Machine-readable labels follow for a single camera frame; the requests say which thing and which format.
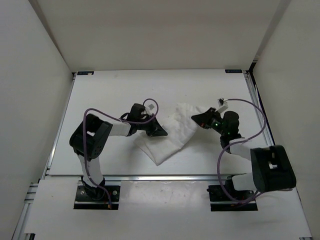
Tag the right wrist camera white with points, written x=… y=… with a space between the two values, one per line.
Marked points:
x=223 y=105

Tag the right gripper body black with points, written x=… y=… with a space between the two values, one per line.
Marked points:
x=217 y=125

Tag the aluminium front rail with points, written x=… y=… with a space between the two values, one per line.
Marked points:
x=118 y=178

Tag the blue label right corner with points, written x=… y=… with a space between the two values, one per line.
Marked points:
x=233 y=71

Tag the blue label corner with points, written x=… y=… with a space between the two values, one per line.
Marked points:
x=85 y=73
x=233 y=71

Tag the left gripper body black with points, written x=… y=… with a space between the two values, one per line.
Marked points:
x=143 y=126

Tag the blue label left corner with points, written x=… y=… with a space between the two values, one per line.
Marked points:
x=85 y=73

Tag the white pleated skirt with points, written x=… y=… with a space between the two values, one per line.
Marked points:
x=179 y=127

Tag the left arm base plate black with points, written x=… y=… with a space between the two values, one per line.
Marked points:
x=88 y=198

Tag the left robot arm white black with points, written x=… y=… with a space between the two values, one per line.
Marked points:
x=90 y=137

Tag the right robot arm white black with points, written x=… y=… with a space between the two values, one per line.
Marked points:
x=271 y=169

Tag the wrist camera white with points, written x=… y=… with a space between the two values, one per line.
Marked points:
x=223 y=105
x=150 y=107

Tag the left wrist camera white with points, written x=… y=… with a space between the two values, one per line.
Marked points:
x=150 y=107

